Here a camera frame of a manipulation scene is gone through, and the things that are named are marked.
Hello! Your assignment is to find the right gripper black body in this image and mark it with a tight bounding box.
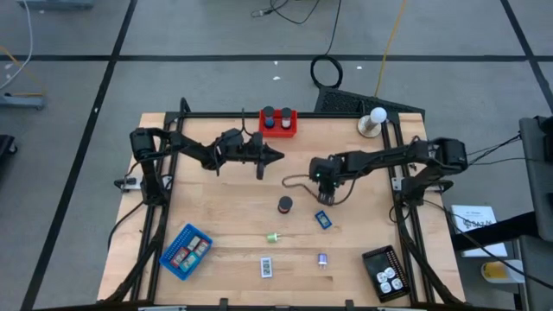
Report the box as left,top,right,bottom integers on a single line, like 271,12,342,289
317,175,339,194

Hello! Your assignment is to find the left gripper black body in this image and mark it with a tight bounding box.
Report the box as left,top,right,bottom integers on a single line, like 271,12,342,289
246,131,270,181

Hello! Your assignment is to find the small blue digital display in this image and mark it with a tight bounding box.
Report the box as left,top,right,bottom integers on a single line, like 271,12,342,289
314,209,334,231

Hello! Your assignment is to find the hourglass with red sand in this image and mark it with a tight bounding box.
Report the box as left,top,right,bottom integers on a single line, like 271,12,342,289
276,195,294,215

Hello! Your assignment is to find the hourglass with blue sand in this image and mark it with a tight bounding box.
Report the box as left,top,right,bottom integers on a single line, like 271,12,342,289
263,105,277,130

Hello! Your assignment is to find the red plastic basket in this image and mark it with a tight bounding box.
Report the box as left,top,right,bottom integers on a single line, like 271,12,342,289
258,108,299,139

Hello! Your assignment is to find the black plastic basket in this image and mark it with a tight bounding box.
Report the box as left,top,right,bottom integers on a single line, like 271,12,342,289
361,244,410,303

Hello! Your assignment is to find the black perforated mat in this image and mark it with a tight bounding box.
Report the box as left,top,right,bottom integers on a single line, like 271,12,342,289
314,85,427,117

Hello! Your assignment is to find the white bulb on brass stand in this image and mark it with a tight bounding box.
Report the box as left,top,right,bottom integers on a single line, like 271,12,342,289
357,106,389,139

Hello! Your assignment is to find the small white digital display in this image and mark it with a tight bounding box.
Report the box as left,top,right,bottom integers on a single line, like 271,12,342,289
259,256,275,279

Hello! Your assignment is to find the blue plastic basket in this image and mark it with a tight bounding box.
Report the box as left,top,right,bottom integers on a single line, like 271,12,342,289
158,223,213,281

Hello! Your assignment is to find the white booklet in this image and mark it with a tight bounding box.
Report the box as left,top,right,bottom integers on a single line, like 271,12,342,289
450,204,510,259

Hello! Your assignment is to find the black bar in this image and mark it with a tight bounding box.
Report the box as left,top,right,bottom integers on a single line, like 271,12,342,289
450,210,540,252

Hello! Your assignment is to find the grey cart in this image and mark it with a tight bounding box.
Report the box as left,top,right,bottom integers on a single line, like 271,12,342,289
517,114,553,311

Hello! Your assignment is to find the grey desk foot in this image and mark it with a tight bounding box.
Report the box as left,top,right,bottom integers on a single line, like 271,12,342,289
0,93,48,111
16,0,95,11

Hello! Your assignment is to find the black chair base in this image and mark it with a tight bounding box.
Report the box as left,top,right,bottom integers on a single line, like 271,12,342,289
0,134,19,170

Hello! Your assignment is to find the black aluminium table frame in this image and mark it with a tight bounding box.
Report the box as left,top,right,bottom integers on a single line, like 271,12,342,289
101,97,467,311

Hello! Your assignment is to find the black coiled cable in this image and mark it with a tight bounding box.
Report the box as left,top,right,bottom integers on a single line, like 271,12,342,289
309,0,345,90

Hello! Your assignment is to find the black floor cable with plug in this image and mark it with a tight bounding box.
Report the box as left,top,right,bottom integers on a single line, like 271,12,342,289
250,0,321,26

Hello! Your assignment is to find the yellow hanging cable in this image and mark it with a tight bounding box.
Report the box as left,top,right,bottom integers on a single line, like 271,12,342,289
373,0,410,98

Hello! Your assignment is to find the white floor cable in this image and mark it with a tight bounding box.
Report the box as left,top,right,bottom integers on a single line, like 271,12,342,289
0,0,35,92

